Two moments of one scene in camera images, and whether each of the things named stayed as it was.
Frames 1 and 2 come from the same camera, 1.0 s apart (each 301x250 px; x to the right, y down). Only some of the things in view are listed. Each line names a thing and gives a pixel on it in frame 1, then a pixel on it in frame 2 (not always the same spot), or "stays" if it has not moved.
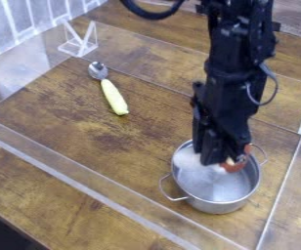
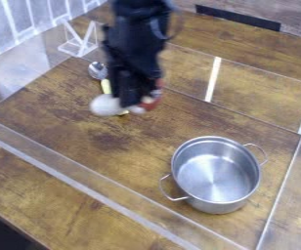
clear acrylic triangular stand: x=75 y=46 stays
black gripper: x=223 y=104 → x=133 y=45
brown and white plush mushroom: x=188 y=159 → x=105 y=104
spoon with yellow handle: x=96 y=70 stays
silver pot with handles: x=212 y=192 stays
